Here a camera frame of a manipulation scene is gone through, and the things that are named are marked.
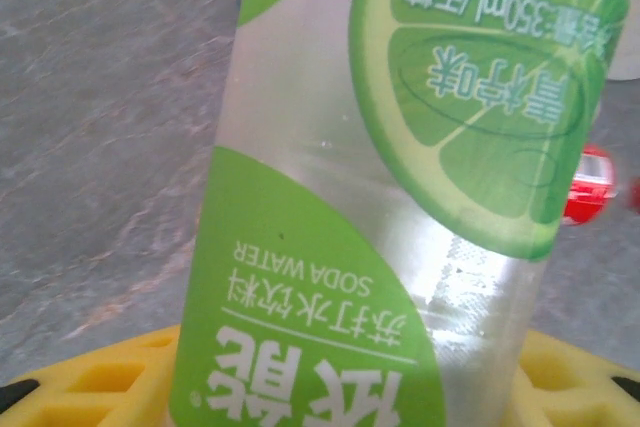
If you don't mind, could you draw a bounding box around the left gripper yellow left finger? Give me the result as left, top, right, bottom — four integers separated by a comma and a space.
0, 324, 184, 427

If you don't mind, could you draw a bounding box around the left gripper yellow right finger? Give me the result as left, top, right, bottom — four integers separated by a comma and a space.
504, 329, 640, 427

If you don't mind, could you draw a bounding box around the green lime label soda bottle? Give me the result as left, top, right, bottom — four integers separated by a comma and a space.
167, 0, 631, 427

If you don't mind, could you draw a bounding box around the cream plastic bin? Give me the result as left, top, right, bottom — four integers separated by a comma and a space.
605, 0, 640, 81

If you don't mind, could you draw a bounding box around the red label bottle red cap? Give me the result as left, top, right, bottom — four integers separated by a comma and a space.
562, 143, 640, 226

